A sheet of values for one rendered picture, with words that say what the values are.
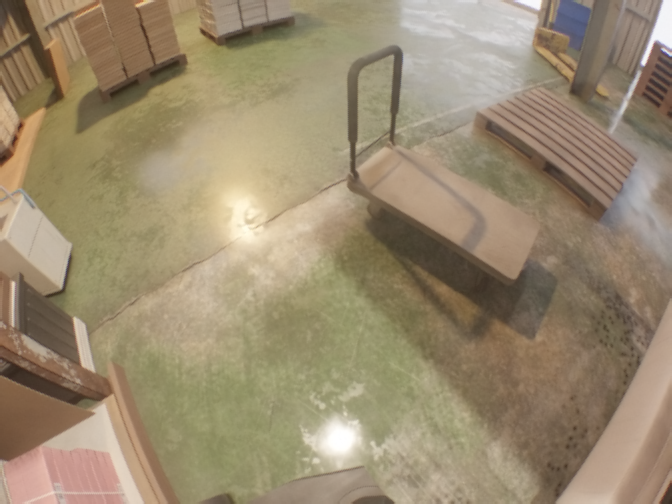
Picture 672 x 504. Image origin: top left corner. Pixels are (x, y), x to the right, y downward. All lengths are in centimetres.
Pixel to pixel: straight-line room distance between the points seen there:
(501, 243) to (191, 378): 138
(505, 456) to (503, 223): 96
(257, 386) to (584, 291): 158
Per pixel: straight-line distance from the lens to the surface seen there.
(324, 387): 124
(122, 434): 141
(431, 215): 139
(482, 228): 142
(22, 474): 127
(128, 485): 140
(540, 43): 509
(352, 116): 129
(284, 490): 107
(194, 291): 153
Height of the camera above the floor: 121
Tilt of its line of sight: 55 degrees down
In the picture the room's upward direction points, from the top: 4 degrees counter-clockwise
